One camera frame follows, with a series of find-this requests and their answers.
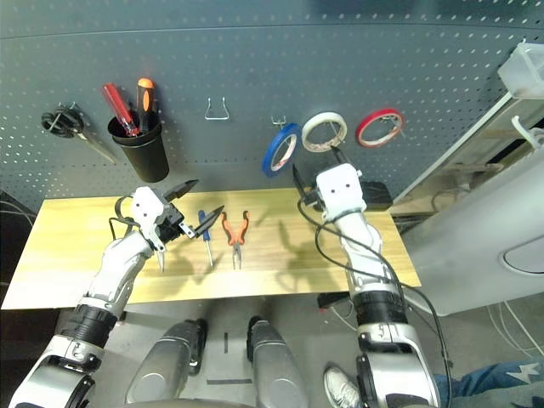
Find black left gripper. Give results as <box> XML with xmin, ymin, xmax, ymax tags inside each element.
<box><xmin>154</xmin><ymin>178</ymin><xmax>226</xmax><ymax>245</ymax></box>

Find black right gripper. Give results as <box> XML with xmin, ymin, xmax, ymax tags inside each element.
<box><xmin>291</xmin><ymin>145</ymin><xmax>354</xmax><ymax>213</ymax></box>

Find blue screwdriver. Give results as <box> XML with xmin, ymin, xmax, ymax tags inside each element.
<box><xmin>197</xmin><ymin>208</ymin><xmax>215</xmax><ymax>269</ymax></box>

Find blue tape roll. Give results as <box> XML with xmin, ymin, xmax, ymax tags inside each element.
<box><xmin>261</xmin><ymin>122</ymin><xmax>301</xmax><ymax>179</ymax></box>

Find orange black pliers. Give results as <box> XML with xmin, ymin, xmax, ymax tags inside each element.
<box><xmin>220</xmin><ymin>209</ymin><xmax>252</xmax><ymax>271</ymax></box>

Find grey pegboard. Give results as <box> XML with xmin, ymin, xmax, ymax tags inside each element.
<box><xmin>0</xmin><ymin>0</ymin><xmax>544</xmax><ymax>213</ymax></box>

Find white tape roll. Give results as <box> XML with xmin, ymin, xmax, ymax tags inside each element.
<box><xmin>301</xmin><ymin>111</ymin><xmax>352</xmax><ymax>155</ymax></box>

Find black plastic tool case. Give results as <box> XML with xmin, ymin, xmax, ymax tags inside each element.
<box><xmin>360</xmin><ymin>180</ymin><xmax>394</xmax><ymax>212</ymax></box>

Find black cup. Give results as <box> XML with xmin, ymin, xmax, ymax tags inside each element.
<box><xmin>106</xmin><ymin>109</ymin><xmax>171</xmax><ymax>184</ymax></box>

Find red tape roll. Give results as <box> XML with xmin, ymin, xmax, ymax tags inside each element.
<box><xmin>354</xmin><ymin>108</ymin><xmax>406</xmax><ymax>150</ymax></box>

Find orange black screwdriver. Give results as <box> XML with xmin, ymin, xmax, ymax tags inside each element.
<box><xmin>135</xmin><ymin>76</ymin><xmax>156</xmax><ymax>135</ymax></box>

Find red screwdriver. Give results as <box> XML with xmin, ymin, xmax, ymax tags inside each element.
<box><xmin>100</xmin><ymin>82</ymin><xmax>142</xmax><ymax>139</ymax></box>

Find white shelf rack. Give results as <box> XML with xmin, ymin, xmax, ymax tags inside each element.
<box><xmin>392</xmin><ymin>91</ymin><xmax>544</xmax><ymax>239</ymax></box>

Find white curved panel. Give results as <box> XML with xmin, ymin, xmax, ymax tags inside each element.
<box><xmin>401</xmin><ymin>146</ymin><xmax>544</xmax><ymax>318</ymax></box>

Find silver left robot leg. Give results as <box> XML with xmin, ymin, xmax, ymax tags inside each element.
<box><xmin>124</xmin><ymin>318</ymin><xmax>209</xmax><ymax>405</ymax></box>

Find silver robot leg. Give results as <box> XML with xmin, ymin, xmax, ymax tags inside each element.
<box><xmin>246</xmin><ymin>315</ymin><xmax>309</xmax><ymax>408</ymax></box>
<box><xmin>124</xmin><ymin>318</ymin><xmax>209</xmax><ymax>405</ymax></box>

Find silver right robot leg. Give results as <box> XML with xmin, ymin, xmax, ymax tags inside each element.
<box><xmin>246</xmin><ymin>315</ymin><xmax>309</xmax><ymax>408</ymax></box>

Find grey robot torso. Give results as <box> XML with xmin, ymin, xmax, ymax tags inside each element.
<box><xmin>139</xmin><ymin>397</ymin><xmax>256</xmax><ymax>408</ymax></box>

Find white sneaker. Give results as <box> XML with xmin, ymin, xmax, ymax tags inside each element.
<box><xmin>323</xmin><ymin>365</ymin><xmax>363</xmax><ymax>408</ymax></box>

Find clear plastic bin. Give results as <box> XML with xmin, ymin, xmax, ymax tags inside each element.
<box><xmin>497</xmin><ymin>40</ymin><xmax>544</xmax><ymax>101</ymax></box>

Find blue jeans leg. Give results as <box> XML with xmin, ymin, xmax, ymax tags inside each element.
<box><xmin>433</xmin><ymin>360</ymin><xmax>544</xmax><ymax>408</ymax></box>

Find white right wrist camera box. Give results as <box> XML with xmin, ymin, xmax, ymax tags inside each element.
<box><xmin>314</xmin><ymin>163</ymin><xmax>367</xmax><ymax>223</ymax></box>

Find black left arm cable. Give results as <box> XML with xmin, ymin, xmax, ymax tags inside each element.
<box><xmin>108</xmin><ymin>194</ymin><xmax>138</xmax><ymax>240</ymax></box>

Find wire loop pegboard hook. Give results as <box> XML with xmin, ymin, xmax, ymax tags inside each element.
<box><xmin>203</xmin><ymin>96</ymin><xmax>232</xmax><ymax>122</ymax></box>

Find black handled scissors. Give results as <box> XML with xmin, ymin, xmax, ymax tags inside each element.
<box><xmin>40</xmin><ymin>101</ymin><xmax>118</xmax><ymax>165</ymax></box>

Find white floor cable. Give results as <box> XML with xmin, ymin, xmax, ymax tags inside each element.
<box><xmin>486</xmin><ymin>300</ymin><xmax>544</xmax><ymax>360</ymax></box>

